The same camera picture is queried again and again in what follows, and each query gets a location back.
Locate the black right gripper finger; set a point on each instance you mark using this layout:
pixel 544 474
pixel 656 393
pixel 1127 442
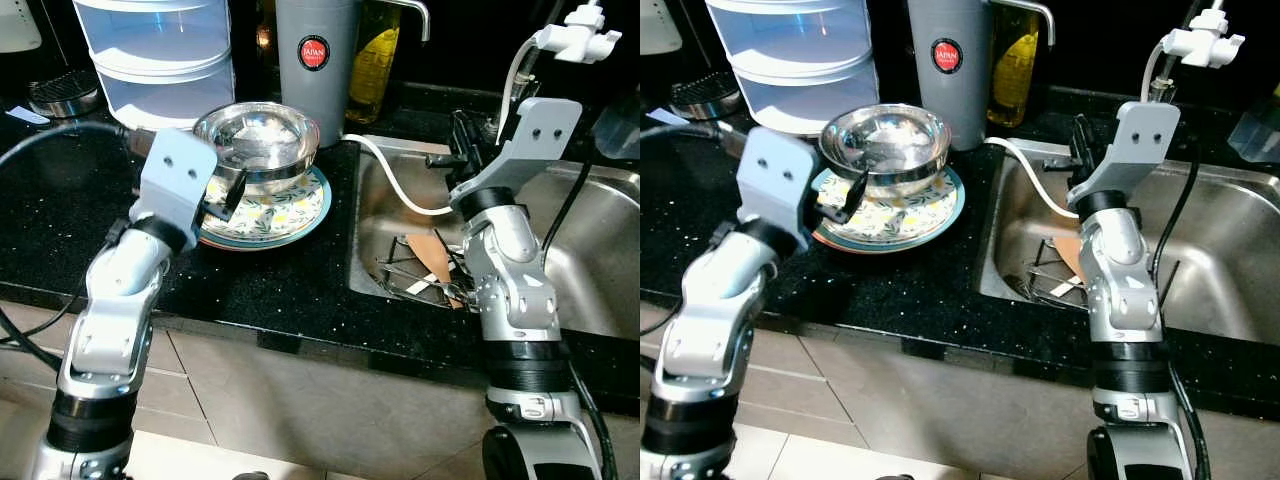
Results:
pixel 465 132
pixel 1083 133

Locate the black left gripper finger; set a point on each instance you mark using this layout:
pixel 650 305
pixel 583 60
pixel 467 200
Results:
pixel 856 194
pixel 237 192

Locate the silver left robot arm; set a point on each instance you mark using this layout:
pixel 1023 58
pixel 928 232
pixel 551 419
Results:
pixel 110 320
pixel 710 330

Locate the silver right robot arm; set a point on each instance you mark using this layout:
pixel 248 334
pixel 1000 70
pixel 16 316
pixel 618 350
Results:
pixel 515 290
pixel 1125 300

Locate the stainless steel bowl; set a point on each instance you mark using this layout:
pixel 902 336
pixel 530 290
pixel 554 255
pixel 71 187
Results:
pixel 890 145
pixel 262 145

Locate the floral plate with teal rim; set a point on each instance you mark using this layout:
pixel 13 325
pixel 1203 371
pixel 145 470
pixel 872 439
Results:
pixel 290 212
pixel 915 218

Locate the clear filter tube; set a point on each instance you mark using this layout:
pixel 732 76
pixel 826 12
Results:
pixel 1150 75
pixel 512 85

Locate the yellow oil bottle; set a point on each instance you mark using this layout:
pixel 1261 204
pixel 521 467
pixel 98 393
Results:
pixel 375 70
pixel 1013 75

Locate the brown wooden board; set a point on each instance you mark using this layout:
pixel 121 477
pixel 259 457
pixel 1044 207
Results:
pixel 1068 255
pixel 425 258

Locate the chrome tap spout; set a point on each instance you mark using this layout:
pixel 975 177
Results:
pixel 422 15
pixel 1045 15

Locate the grey canister with red sticker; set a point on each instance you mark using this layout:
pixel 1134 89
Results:
pixel 315 85
pixel 948 95

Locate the white tap filter fitting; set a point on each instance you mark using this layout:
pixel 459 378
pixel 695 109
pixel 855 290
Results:
pixel 1200 42
pixel 575 40

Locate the white translucent water dispenser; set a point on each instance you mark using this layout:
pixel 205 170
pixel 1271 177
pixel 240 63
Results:
pixel 795 60
pixel 155 60

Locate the clear plastic container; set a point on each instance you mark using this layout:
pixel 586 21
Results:
pixel 1258 130
pixel 620 130

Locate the stainless steel sink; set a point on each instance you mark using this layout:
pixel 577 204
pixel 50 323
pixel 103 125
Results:
pixel 1230 260
pixel 600 250

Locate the black round ribbed dish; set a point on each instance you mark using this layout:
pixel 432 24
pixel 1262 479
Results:
pixel 62 95
pixel 703 97

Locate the small white paper tag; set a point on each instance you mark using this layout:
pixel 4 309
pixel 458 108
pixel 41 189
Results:
pixel 650 116
pixel 25 116

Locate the white rounded appliance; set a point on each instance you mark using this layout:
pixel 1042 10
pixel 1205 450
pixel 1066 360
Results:
pixel 658 25
pixel 18 25

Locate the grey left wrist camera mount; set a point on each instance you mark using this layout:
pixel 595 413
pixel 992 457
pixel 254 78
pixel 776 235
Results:
pixel 775 175
pixel 178 175

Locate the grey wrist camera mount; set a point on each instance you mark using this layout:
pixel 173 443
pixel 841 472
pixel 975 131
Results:
pixel 178 175
pixel 1140 145
pixel 775 175
pixel 530 140

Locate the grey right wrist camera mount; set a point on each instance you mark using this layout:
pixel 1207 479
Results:
pixel 1140 145
pixel 530 140

